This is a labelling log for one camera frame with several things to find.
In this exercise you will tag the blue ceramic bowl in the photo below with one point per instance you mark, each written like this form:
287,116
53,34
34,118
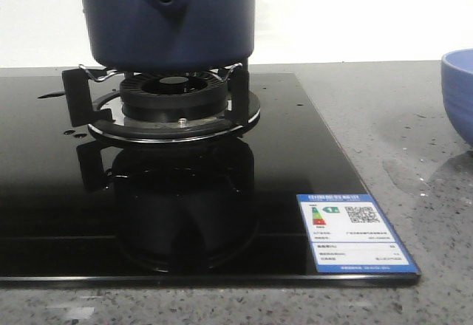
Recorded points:
456,86

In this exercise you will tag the blue pot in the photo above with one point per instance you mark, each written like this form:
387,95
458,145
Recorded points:
169,35

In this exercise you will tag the right black pot support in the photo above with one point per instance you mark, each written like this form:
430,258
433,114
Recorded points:
77,96

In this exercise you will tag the right gas burner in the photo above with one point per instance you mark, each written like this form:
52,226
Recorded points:
173,107

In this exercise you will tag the blue energy label sticker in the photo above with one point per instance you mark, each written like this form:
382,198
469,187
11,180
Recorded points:
348,233

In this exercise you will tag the black glass gas stove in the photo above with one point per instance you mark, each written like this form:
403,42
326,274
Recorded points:
76,211

